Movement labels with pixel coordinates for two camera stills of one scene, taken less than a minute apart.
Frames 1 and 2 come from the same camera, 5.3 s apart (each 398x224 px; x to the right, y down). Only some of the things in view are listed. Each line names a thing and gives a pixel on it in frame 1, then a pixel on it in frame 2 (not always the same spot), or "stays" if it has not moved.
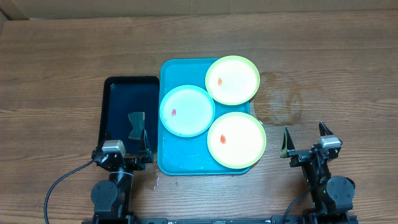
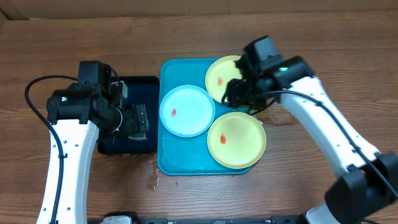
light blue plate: [187, 111] stays
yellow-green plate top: [232, 79] stays
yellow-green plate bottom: [236, 140] stays
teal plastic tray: [178, 155] stays
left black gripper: [146, 155] to [137, 121]
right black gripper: [300, 155] to [236, 96]
